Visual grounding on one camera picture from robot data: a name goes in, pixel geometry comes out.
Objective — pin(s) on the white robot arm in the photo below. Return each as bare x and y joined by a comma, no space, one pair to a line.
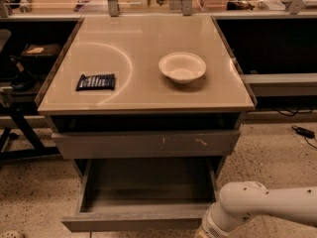
239,202

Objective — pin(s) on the grey drawer cabinet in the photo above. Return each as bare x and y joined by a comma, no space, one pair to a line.
144,99

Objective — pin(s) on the grey top drawer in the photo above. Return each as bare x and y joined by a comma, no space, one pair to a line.
146,144

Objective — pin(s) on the white bowl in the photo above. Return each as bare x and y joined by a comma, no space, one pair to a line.
182,68

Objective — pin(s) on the dark blue snack packet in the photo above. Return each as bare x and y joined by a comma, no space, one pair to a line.
96,82

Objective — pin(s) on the black metal stand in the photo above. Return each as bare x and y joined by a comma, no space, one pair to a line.
39,150

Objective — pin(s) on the dark box with label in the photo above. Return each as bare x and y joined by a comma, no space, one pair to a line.
40,53

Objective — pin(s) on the white perforated floor object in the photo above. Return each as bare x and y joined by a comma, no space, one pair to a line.
11,234

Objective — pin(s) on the grey shelf rail right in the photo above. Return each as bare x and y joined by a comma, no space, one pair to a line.
284,84

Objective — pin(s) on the grey metal post left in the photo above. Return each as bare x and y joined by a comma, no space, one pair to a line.
112,0

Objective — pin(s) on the black power adapter with cable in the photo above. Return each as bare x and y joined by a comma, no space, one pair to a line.
308,135

